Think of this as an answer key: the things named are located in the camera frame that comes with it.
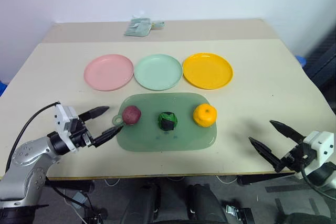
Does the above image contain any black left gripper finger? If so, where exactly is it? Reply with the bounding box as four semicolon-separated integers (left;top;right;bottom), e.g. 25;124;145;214
92;125;124;148
78;105;110;121

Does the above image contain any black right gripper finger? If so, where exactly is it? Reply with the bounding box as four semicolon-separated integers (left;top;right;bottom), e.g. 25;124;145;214
248;136;286;174
269;120;307;144

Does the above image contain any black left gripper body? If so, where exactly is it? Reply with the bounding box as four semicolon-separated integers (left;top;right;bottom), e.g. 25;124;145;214
69;118;95;149

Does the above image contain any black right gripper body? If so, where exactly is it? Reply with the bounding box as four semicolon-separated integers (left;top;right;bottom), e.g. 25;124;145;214
279;142;319;173

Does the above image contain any dark red round fruit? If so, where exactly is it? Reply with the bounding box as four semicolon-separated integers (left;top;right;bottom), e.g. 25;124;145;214
121;105;142;126

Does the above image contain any pink plate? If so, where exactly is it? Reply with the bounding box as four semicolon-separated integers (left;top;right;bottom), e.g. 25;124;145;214
83;54;135;92

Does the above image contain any dark green vegetable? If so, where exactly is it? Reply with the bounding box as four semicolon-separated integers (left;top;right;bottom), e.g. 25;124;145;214
157;111;179;131

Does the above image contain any orange mandarin fruit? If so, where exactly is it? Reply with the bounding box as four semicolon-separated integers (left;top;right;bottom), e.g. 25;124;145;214
193;103;218;127

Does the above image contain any light green plate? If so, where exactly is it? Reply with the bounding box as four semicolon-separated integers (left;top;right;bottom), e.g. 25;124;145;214
134;54;183;91

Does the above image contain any orange plate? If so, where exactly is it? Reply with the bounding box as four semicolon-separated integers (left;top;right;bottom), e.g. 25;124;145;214
182;52;234;90

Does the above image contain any green cutting board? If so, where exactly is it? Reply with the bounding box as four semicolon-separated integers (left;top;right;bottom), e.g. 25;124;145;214
112;92;218;152

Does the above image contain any blue object at table side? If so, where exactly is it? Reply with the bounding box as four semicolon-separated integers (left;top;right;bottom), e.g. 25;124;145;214
0;78;8;98
294;55;307;70

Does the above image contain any dark rounded robot leg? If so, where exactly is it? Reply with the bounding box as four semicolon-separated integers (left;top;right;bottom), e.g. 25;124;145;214
185;178;229;224
119;179;161;224

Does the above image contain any folded green cloth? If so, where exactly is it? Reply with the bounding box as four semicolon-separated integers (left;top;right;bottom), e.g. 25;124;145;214
123;17;165;37

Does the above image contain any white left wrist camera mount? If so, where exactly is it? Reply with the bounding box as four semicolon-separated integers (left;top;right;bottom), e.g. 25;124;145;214
53;102;80;153

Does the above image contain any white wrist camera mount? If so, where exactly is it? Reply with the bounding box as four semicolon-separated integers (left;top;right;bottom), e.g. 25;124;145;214
53;102;80;153
301;130;335;169

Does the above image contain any black table frame bar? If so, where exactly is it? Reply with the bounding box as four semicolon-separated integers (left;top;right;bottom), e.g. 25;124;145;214
236;173;297;186

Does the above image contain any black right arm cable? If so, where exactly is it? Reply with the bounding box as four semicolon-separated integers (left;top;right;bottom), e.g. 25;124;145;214
300;165;336;201

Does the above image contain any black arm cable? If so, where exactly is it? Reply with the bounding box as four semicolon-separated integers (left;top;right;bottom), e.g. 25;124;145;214
300;165;336;201
5;101;60;174

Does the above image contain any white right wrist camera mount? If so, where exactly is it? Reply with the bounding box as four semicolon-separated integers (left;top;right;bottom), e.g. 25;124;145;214
301;130;335;169

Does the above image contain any white floor cable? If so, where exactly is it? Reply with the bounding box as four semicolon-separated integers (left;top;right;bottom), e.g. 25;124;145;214
215;175;238;184

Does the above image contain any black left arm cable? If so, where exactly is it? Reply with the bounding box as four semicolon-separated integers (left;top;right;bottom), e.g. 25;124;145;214
5;101;60;174

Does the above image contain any black caster wheel bracket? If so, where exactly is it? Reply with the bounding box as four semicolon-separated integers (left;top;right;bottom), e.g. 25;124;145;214
223;200;255;224

